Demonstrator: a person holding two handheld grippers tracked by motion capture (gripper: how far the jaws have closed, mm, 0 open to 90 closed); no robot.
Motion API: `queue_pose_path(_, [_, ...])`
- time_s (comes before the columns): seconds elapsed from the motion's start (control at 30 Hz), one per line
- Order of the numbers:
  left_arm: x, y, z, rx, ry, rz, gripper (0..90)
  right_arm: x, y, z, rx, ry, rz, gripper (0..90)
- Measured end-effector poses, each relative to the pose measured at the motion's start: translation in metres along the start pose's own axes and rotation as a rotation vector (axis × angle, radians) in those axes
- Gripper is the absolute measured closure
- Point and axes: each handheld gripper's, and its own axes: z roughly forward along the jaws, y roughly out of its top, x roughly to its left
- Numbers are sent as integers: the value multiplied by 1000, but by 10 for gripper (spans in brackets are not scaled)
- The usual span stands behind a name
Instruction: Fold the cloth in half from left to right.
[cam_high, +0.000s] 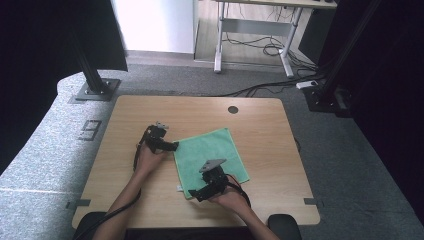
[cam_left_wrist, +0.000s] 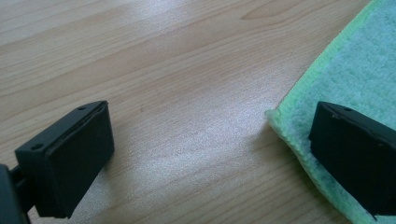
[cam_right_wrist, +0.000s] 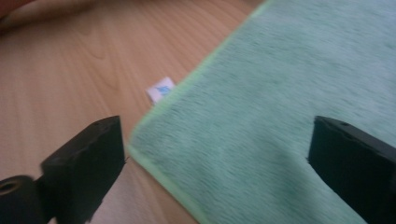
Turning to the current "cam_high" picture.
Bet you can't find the black metal stand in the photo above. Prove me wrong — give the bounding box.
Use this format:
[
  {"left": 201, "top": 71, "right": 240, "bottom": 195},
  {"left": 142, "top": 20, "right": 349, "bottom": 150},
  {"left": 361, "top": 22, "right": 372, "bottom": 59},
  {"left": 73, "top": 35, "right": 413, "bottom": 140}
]
[
  {"left": 68, "top": 29, "right": 122, "bottom": 102},
  {"left": 303, "top": 0, "right": 383, "bottom": 118}
]

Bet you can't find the person's left hand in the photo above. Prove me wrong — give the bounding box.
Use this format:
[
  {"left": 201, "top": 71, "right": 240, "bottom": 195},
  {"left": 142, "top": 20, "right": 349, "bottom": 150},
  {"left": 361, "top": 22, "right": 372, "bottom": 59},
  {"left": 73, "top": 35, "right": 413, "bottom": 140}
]
[{"left": 133, "top": 144, "right": 165, "bottom": 178}]

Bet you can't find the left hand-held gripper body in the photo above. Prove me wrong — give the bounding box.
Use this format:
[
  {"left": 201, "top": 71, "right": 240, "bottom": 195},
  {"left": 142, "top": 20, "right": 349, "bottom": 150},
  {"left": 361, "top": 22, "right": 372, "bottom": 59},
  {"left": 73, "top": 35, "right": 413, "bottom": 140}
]
[{"left": 145, "top": 121, "right": 170, "bottom": 155}]

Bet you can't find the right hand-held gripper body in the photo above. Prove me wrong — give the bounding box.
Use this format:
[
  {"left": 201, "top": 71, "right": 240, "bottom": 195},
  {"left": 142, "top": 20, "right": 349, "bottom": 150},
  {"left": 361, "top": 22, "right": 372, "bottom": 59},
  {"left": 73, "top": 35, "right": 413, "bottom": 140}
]
[{"left": 198, "top": 158, "right": 231, "bottom": 198}]

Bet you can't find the tangle of black cables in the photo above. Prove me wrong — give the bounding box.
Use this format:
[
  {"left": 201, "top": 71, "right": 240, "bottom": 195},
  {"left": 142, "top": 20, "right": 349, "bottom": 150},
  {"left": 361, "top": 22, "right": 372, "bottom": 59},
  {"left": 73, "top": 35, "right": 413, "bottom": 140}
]
[{"left": 222, "top": 6, "right": 318, "bottom": 73}]

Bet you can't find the white metal frame desk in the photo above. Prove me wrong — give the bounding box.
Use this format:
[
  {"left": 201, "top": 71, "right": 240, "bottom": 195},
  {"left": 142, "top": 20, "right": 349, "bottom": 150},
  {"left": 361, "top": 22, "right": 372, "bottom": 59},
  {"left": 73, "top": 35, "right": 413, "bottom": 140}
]
[{"left": 213, "top": 0, "right": 338, "bottom": 79}]

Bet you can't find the white panel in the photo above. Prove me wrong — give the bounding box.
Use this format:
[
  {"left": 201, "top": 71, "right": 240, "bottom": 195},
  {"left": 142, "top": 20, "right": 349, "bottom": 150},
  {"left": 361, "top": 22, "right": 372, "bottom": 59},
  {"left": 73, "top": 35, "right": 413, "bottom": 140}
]
[{"left": 111, "top": 0, "right": 199, "bottom": 55}]

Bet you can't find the person's right hand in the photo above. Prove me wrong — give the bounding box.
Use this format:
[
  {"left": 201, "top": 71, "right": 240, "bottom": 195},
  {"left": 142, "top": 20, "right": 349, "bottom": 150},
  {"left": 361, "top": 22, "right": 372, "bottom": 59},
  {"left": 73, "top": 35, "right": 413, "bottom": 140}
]
[{"left": 207, "top": 181, "right": 251, "bottom": 216}]

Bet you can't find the green microfibre cloth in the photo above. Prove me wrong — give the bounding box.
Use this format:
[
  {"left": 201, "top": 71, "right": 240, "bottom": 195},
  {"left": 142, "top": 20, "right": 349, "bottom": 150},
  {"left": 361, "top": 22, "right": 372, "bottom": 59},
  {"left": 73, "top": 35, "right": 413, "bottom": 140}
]
[{"left": 173, "top": 127, "right": 251, "bottom": 200}]

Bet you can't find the black and red gripper cable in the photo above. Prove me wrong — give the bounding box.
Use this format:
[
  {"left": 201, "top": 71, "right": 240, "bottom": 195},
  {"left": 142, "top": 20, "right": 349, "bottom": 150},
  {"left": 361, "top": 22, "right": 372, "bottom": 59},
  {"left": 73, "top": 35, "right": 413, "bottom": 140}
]
[{"left": 223, "top": 173, "right": 252, "bottom": 208}]

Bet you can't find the white power strip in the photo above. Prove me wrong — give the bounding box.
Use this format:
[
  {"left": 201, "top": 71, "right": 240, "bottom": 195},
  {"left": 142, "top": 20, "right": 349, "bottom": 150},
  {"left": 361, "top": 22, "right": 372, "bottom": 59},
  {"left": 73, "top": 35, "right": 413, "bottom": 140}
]
[{"left": 295, "top": 80, "right": 319, "bottom": 90}]

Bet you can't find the long black floor cable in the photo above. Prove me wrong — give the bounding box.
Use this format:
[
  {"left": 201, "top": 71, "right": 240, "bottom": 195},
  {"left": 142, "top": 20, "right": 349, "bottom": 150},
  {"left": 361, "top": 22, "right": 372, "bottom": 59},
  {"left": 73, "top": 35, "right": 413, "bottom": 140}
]
[{"left": 179, "top": 75, "right": 326, "bottom": 98}]

